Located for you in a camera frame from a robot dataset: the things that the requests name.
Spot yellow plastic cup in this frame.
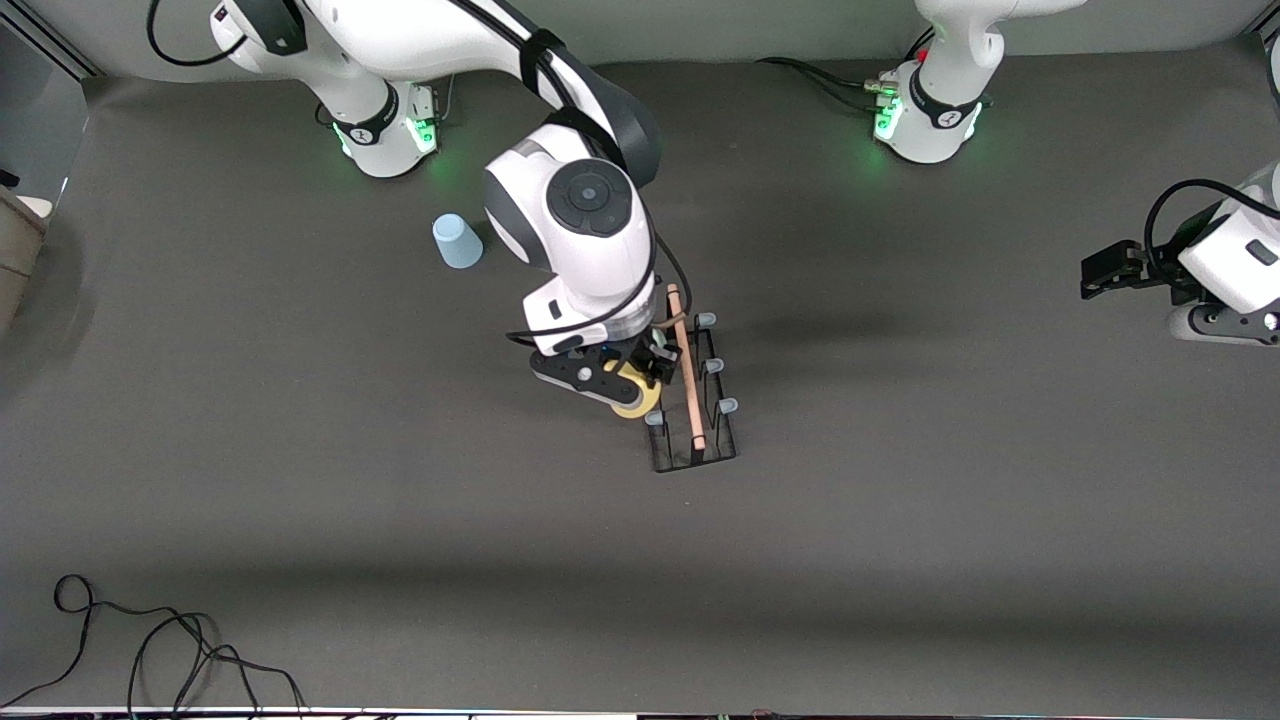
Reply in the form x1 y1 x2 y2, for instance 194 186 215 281
604 362 663 421

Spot black wire cup holder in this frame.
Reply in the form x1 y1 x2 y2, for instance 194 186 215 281
640 283 740 474

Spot light blue plastic cup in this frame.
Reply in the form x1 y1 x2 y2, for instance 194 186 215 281
432 213 484 270

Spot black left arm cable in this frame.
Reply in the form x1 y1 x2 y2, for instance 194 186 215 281
1143 180 1280 291

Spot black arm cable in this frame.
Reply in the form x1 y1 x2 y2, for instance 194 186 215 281
1143 180 1280 291
147 0 691 349

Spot black left arm base cables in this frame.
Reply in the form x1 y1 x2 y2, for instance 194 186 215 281
755 25 936 113

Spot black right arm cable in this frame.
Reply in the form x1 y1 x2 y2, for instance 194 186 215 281
147 0 691 349

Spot thin black loose cable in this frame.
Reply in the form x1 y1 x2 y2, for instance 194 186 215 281
0 574 306 716

